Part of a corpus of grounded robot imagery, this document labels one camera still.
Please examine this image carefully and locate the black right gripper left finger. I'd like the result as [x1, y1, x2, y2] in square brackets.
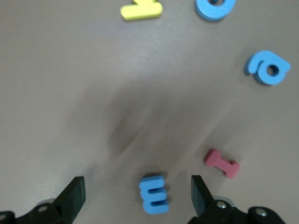
[0, 176, 86, 224]

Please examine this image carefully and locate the blue foam letter E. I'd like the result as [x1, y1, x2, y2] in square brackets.
[138, 175, 170, 215]

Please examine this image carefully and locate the yellow foam letter K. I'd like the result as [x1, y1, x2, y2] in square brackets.
[120, 0, 164, 22]

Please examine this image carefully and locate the blue foam letter a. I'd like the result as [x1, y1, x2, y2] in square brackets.
[244, 50, 292, 86]

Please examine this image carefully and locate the red foam letter I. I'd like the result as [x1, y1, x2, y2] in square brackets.
[203, 148, 241, 180]

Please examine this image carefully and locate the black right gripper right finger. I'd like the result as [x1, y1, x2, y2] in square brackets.
[188, 175, 287, 224]

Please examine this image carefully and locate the blue foam letter G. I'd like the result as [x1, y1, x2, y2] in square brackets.
[195, 0, 236, 22]

